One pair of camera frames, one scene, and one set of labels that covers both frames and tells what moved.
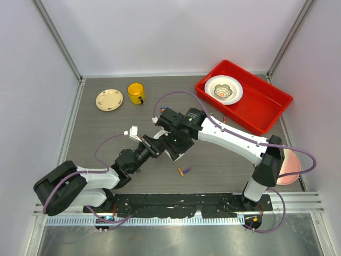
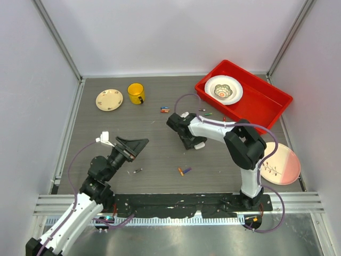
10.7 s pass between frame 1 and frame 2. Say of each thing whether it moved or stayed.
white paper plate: stayed
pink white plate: stayed
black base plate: stayed
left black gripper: moved
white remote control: moved
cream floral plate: stayed
